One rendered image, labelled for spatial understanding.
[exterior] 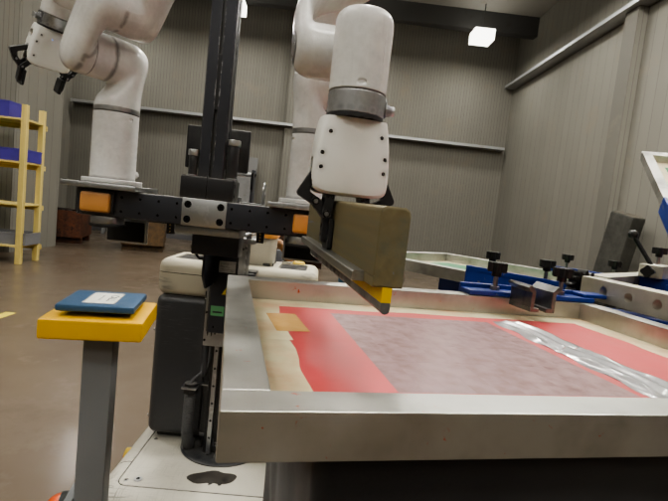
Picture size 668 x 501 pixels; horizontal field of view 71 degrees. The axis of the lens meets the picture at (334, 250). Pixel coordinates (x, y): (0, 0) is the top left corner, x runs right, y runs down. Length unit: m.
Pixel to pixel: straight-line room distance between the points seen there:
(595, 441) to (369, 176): 0.37
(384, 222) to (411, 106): 11.59
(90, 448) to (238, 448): 0.48
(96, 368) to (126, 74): 0.65
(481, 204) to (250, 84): 6.33
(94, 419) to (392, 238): 0.54
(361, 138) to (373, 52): 0.10
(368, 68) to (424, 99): 11.50
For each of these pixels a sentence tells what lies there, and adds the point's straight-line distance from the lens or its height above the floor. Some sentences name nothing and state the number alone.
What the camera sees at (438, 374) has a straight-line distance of 0.58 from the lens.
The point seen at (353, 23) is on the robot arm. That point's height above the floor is 1.36.
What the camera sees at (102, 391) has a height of 0.84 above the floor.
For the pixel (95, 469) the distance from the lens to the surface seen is 0.83.
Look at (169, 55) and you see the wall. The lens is 12.64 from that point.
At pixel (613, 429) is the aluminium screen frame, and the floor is 0.98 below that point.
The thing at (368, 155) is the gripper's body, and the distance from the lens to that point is 0.61.
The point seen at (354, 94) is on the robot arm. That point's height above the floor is 1.28.
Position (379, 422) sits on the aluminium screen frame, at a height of 0.98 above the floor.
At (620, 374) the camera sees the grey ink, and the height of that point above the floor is 0.96.
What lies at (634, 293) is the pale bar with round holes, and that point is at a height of 1.03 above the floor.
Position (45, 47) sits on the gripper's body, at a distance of 1.48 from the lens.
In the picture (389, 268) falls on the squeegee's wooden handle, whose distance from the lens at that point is 0.43.
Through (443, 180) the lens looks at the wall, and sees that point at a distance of 11.96.
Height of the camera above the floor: 1.13
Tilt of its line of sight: 5 degrees down
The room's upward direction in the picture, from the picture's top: 6 degrees clockwise
